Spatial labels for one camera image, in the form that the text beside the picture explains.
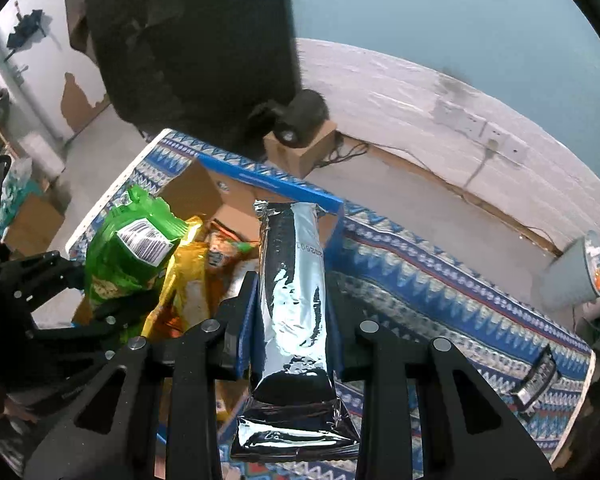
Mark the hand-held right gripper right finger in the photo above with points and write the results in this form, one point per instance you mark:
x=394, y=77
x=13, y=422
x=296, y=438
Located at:
x=336, y=345

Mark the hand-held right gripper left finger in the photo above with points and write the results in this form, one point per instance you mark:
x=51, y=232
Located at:
x=242, y=332

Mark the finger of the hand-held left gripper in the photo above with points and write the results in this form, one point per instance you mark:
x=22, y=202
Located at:
x=45, y=275
x=110, y=327

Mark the silver foil snack packet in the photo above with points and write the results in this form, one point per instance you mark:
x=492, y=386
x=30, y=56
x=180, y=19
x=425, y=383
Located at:
x=292, y=310

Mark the green snack bag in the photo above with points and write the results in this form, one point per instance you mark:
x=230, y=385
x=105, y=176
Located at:
x=120, y=270

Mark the long yellow snack packet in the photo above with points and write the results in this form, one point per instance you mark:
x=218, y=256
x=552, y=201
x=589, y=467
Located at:
x=185, y=285

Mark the blue rimmed cardboard box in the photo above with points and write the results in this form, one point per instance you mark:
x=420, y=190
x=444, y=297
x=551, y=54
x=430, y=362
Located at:
x=200, y=190

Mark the brown cardboard carton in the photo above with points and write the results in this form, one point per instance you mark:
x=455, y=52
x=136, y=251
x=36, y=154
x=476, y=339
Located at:
x=30, y=225

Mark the green patterned package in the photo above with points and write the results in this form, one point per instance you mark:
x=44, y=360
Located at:
x=17, y=185

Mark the blue patterned tablecloth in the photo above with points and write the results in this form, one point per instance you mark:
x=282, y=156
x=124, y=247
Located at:
x=430, y=300

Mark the small cardboard box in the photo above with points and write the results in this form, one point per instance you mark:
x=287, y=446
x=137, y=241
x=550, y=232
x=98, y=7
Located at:
x=305, y=160

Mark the black snack packet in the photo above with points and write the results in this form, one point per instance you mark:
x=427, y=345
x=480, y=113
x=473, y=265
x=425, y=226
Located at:
x=535, y=380

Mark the black round knob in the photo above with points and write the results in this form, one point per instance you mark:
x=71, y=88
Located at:
x=300, y=115

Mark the grey trash bin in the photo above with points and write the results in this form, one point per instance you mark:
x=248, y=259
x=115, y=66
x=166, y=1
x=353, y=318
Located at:
x=565, y=275

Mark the dark hanging cloth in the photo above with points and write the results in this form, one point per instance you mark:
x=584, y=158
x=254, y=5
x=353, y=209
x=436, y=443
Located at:
x=27, y=27

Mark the large black panel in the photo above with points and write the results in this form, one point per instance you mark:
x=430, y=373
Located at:
x=190, y=50

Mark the white wall socket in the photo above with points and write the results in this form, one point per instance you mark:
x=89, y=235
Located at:
x=518, y=148
x=471, y=121
x=446, y=111
x=495, y=132

